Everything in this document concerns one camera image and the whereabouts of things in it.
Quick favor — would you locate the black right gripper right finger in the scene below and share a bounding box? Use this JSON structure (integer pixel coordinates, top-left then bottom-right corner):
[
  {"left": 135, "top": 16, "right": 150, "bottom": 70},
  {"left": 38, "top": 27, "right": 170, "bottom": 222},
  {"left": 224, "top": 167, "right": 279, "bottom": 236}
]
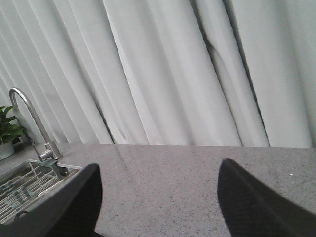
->
[{"left": 217, "top": 159, "right": 316, "bottom": 237}]

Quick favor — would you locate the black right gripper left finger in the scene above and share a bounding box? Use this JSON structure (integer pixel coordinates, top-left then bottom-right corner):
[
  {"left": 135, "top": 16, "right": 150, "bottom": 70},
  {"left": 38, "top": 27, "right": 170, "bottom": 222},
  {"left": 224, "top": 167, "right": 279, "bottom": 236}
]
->
[{"left": 0, "top": 163, "right": 102, "bottom": 237}]

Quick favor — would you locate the stainless steel sink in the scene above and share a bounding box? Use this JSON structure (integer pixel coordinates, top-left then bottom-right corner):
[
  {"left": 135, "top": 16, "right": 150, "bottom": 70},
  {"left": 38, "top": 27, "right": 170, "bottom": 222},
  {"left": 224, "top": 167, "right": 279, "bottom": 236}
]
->
[{"left": 0, "top": 159, "right": 83, "bottom": 225}]

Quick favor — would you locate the sink drying rack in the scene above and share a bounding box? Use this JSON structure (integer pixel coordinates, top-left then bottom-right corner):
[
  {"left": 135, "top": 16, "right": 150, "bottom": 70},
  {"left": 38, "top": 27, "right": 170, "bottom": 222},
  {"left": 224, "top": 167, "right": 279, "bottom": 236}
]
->
[{"left": 0, "top": 160, "right": 69, "bottom": 224}]

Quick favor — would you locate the steel gooseneck faucet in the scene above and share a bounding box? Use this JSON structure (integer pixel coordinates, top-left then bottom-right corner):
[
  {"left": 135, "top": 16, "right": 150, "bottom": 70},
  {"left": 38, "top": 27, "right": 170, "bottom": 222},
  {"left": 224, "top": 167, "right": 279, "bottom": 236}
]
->
[{"left": 9, "top": 87, "right": 62, "bottom": 162}]

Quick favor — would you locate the green potted plant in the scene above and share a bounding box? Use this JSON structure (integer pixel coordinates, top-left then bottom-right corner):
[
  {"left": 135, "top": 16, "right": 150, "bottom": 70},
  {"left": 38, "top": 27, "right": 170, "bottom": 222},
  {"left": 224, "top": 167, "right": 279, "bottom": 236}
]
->
[{"left": 0, "top": 105, "right": 26, "bottom": 160}]

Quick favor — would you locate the pale green curtain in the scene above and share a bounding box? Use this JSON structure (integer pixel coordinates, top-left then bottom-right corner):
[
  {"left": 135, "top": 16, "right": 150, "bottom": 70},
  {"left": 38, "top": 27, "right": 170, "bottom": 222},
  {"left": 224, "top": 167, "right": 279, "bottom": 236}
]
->
[{"left": 0, "top": 0, "right": 316, "bottom": 148}]

